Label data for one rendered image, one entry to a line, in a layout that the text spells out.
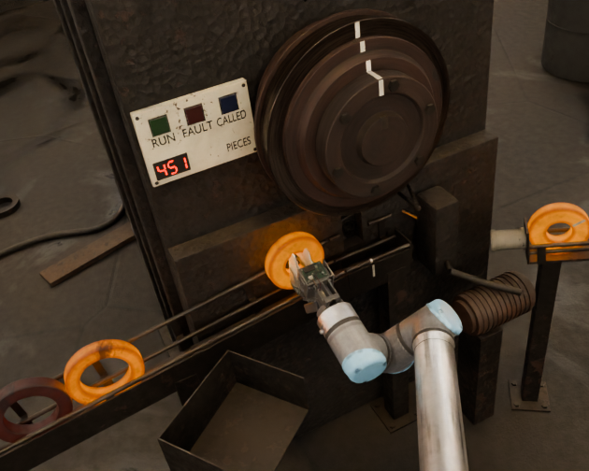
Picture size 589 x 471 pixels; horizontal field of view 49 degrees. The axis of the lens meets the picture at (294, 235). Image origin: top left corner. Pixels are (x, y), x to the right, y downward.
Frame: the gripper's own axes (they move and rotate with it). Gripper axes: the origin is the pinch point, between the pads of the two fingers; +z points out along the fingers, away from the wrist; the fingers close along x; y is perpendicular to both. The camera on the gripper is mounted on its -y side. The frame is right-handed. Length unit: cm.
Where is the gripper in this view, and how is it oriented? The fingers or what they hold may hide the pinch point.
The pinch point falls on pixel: (294, 255)
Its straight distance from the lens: 161.2
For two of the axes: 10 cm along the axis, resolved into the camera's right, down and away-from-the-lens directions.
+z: -4.4, -7.1, 5.5
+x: -9.0, 3.5, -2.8
